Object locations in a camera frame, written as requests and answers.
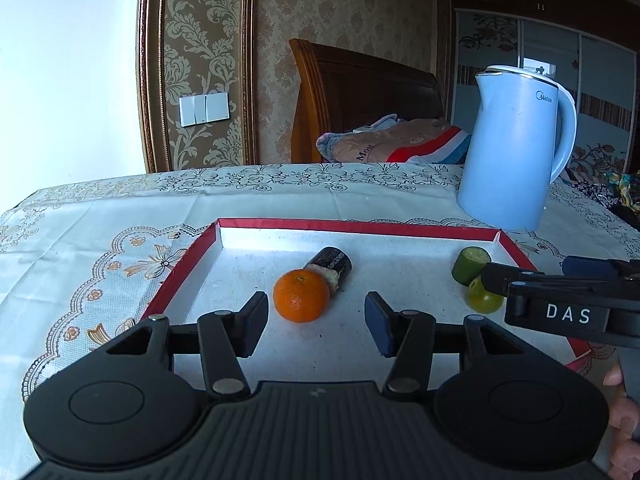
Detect red shallow cardboard box tray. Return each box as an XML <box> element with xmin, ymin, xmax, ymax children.
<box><xmin>135</xmin><ymin>217</ymin><xmax>593</xmax><ymax>366</ymax></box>

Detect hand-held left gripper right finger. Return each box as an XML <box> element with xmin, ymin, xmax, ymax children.
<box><xmin>364</xmin><ymin>291</ymin><xmax>518</xmax><ymax>401</ymax></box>

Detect person's right hand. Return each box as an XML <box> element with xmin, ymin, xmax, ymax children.
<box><xmin>602</xmin><ymin>364</ymin><xmax>640</xmax><ymax>480</ymax></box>

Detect green tomato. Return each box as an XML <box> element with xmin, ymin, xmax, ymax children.
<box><xmin>466</xmin><ymin>274</ymin><xmax>505</xmax><ymax>316</ymax></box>

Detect brown wooden headboard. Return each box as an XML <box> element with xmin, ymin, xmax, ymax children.
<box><xmin>289</xmin><ymin>37</ymin><xmax>446</xmax><ymax>163</ymax></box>

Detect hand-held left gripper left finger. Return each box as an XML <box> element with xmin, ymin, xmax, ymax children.
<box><xmin>102</xmin><ymin>291</ymin><xmax>271</xmax><ymax>401</ymax></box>

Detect wardrobe with floral sliding doors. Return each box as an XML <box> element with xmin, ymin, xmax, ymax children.
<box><xmin>450</xmin><ymin>7</ymin><xmax>640</xmax><ymax>186</ymax></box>

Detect white wall light switch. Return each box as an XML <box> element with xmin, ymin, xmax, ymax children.
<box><xmin>179</xmin><ymin>91</ymin><xmax>231</xmax><ymax>128</ymax></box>

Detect gilded wall panel frame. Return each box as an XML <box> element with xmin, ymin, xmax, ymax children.
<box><xmin>136</xmin><ymin>0</ymin><xmax>261</xmax><ymax>173</ymax></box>

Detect striped beige pillow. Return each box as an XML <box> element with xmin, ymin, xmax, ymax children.
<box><xmin>316</xmin><ymin>114</ymin><xmax>472</xmax><ymax>165</ymax></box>

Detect green cucumber piece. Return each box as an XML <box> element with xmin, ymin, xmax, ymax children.
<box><xmin>452</xmin><ymin>246</ymin><xmax>492</xmax><ymax>287</ymax></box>

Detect colourful patterned blanket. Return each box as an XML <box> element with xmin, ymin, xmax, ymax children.
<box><xmin>562</xmin><ymin>170</ymin><xmax>640</xmax><ymax>221</ymax></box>

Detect dark sushi roll piece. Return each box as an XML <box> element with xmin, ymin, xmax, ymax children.
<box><xmin>304</xmin><ymin>246</ymin><xmax>353</xmax><ymax>293</ymax></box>

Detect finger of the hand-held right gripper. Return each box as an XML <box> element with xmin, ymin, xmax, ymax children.
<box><xmin>561</xmin><ymin>256</ymin><xmax>621</xmax><ymax>281</ymax></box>
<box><xmin>481</xmin><ymin>261</ymin><xmax>546</xmax><ymax>301</ymax></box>

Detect orange mandarin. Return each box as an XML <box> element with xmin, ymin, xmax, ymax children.
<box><xmin>272</xmin><ymin>269</ymin><xmax>331</xmax><ymax>324</ymax></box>

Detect light blue electric kettle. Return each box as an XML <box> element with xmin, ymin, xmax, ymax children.
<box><xmin>456</xmin><ymin>64</ymin><xmax>578</xmax><ymax>233</ymax></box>

